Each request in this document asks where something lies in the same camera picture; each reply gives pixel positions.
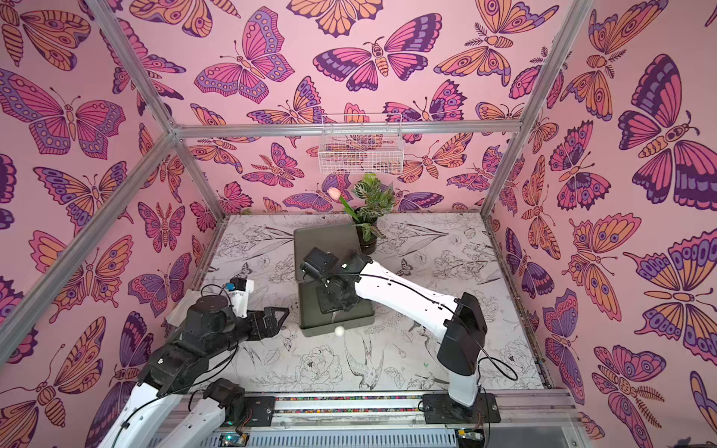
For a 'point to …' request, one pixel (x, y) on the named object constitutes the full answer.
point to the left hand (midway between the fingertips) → (279, 309)
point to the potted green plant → (375, 200)
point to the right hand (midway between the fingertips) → (325, 310)
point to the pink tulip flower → (335, 194)
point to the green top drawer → (316, 323)
